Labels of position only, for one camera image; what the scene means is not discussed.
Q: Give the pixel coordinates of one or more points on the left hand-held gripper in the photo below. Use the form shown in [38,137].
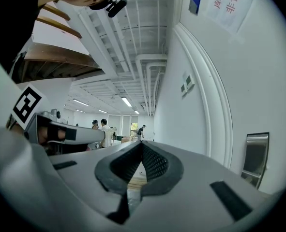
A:
[27,105]

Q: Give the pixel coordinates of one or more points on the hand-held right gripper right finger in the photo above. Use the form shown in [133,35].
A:
[200,197]

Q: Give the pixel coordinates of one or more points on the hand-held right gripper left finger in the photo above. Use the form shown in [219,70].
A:
[60,190]

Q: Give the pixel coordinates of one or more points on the person's left hand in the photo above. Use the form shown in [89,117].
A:
[43,134]

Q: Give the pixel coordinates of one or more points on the long ceiling light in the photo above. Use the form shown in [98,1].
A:
[136,111]
[80,111]
[126,102]
[103,111]
[80,102]

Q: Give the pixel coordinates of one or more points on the white ceiling pipe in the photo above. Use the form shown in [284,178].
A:
[142,81]

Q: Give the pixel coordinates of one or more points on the wooden staircase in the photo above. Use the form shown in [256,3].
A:
[60,57]

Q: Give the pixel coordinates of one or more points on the person's black shirt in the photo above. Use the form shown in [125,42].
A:
[7,20]

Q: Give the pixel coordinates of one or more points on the white paper notice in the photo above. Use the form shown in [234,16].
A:
[232,4]

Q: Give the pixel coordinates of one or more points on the white wall control panel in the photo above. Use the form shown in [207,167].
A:
[190,82]
[184,90]

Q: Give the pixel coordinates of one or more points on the black head camera mount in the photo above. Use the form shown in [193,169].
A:
[115,6]

